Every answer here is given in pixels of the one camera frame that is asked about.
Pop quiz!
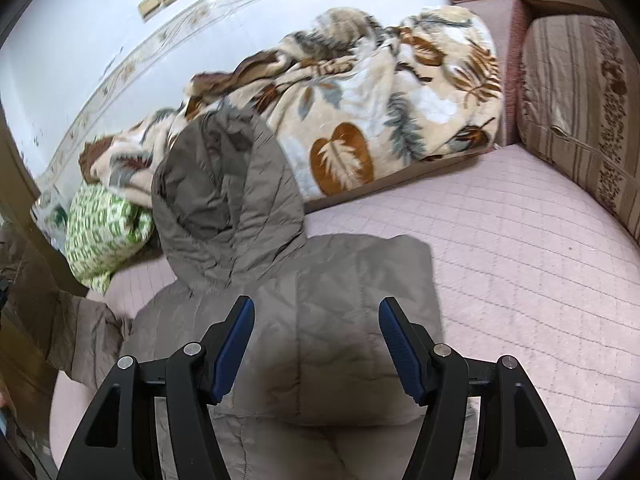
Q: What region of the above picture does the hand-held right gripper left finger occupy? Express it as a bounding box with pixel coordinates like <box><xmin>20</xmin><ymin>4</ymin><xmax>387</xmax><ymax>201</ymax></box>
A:
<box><xmin>56</xmin><ymin>296</ymin><xmax>256</xmax><ymax>480</ymax></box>

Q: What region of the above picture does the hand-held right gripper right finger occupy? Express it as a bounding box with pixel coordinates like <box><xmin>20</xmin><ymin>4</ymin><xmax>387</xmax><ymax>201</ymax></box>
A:
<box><xmin>378</xmin><ymin>297</ymin><xmax>576</xmax><ymax>480</ymax></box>

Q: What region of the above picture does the grey-brown hooded puffer jacket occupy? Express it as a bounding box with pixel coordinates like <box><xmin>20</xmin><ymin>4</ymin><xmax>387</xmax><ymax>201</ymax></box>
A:
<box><xmin>10</xmin><ymin>105</ymin><xmax>476</xmax><ymax>480</ymax></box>

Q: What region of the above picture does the green patterned pillow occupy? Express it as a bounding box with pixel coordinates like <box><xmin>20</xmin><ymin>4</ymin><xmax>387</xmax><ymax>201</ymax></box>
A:
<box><xmin>66</xmin><ymin>181</ymin><xmax>155</xmax><ymax>295</ymax></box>

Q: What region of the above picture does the clear plastic bag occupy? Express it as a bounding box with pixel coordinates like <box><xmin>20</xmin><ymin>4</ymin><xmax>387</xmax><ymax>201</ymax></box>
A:
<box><xmin>31</xmin><ymin>187</ymin><xmax>76</xmax><ymax>252</ymax></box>

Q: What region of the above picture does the wooden glass door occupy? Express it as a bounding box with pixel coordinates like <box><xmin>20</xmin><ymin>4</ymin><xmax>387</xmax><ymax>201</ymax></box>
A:
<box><xmin>0</xmin><ymin>110</ymin><xmax>86</xmax><ymax>480</ymax></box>

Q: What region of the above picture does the leaf print fleece blanket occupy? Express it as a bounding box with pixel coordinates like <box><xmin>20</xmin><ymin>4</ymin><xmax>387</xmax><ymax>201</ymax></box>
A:
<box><xmin>80</xmin><ymin>6</ymin><xmax>505</xmax><ymax>206</ymax></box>

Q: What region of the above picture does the striped brown cushion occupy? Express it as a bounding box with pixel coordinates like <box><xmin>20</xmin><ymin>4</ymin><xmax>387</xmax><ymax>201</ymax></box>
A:
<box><xmin>515</xmin><ymin>15</ymin><xmax>640</xmax><ymax>241</ymax></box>

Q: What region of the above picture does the pink upholstered bed frame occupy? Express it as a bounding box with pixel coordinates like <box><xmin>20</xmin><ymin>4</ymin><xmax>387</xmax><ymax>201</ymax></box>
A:
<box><xmin>446</xmin><ymin>0</ymin><xmax>561</xmax><ymax>148</ymax></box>

